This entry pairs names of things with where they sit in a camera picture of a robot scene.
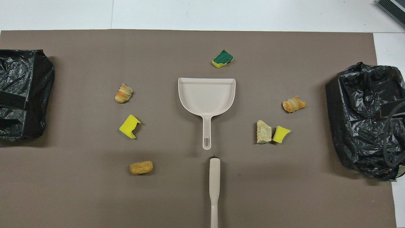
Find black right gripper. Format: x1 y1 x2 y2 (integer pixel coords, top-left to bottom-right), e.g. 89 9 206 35
381 102 405 119

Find bin lined with black bag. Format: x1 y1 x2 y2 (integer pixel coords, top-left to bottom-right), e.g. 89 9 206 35
325 62 405 182
0 49 55 142

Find pale crusty bread chunk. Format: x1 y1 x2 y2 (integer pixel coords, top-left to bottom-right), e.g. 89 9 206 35
256 120 272 144

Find dark grey ribbed device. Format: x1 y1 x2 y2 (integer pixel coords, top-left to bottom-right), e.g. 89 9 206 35
376 0 405 29

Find curved yellow sponge piece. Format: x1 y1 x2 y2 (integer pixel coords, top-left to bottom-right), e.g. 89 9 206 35
272 126 291 144

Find oval brown bread roll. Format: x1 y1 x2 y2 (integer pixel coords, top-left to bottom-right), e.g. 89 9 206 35
129 161 154 175

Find beige hand brush black bristles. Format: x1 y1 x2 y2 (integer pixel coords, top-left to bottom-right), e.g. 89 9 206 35
209 155 221 228

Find notched yellow sponge piece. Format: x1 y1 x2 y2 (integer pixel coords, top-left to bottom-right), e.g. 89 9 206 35
119 114 141 139

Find brown paper table mat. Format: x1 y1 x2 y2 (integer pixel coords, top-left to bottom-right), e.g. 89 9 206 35
0 29 397 228

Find green and yellow sponge piece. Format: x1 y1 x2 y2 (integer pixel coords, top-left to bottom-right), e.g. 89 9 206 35
212 49 234 68

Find long orange croissant piece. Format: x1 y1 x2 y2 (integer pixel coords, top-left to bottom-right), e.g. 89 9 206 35
282 96 307 113

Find beige plastic dustpan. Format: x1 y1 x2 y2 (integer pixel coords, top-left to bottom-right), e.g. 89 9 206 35
178 77 236 150

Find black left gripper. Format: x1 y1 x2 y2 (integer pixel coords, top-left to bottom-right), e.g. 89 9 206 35
0 91 32 111

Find striped croissant bread piece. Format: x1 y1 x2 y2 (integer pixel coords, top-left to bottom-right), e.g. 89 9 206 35
115 83 134 104

